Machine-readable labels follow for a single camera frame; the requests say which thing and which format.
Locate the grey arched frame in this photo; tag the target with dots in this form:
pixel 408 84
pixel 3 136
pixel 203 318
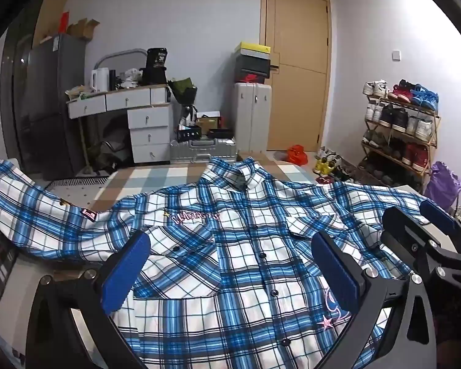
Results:
pixel 119 53

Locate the black open box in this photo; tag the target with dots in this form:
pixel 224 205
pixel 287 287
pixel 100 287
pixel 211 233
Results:
pixel 188 134

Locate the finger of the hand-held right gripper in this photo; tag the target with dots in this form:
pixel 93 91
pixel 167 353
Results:
pixel 407 225
pixel 438 213

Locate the blue white plaid shirt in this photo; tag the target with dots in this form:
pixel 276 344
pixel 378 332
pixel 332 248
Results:
pixel 234 257

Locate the red bag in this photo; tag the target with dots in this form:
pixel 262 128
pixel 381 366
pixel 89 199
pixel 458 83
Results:
pixel 296 155

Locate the open cardboard box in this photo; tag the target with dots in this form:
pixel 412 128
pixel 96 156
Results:
pixel 82 29

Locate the dark green bouquet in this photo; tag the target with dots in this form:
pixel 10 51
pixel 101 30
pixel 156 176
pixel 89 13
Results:
pixel 182 92

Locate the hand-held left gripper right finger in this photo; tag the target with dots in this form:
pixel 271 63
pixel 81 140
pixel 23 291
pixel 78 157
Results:
pixel 336 273

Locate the yellow sneaker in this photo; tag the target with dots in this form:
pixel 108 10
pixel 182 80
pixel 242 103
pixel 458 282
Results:
pixel 322 166

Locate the silver upright suitcase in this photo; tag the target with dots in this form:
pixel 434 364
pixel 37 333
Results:
pixel 251 119

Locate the wooden shoe rack with shoes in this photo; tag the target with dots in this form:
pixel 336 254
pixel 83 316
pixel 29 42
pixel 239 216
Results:
pixel 399 119

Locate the purple bag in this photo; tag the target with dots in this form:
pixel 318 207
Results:
pixel 441 184

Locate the flat cardboard sheet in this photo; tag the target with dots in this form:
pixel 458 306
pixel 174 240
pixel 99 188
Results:
pixel 50 15

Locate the dark backpack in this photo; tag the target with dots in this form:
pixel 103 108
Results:
pixel 109 150

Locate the grey refrigerator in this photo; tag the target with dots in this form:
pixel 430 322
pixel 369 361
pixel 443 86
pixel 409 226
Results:
pixel 50 103

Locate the white desk with drawers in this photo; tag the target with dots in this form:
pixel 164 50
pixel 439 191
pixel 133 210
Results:
pixel 150 123

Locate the white light switch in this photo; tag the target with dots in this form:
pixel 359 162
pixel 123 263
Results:
pixel 396 55

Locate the brown box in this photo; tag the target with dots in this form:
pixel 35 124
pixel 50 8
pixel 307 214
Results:
pixel 208 121

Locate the yellow shoe box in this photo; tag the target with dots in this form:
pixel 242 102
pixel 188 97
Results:
pixel 252 48

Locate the black gift bag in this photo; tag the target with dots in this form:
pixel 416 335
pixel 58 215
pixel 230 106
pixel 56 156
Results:
pixel 155 65

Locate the white black sneaker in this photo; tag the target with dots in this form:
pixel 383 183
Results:
pixel 342 172

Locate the black white plaid cloth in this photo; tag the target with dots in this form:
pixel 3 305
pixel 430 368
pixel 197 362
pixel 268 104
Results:
pixel 0 261

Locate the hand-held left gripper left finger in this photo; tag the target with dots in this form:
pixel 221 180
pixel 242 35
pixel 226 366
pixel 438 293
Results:
pixel 125 273

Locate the aluminium suitcase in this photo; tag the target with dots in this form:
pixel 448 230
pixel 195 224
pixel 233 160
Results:
pixel 199 148

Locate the white dotted floor mat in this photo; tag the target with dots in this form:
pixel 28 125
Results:
pixel 80 188

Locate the white electric kettle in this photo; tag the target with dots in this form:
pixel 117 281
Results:
pixel 99 80

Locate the wooden door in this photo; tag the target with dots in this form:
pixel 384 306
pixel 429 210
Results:
pixel 299 27

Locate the checkered bed blanket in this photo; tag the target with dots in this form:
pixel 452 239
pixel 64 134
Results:
pixel 157 176

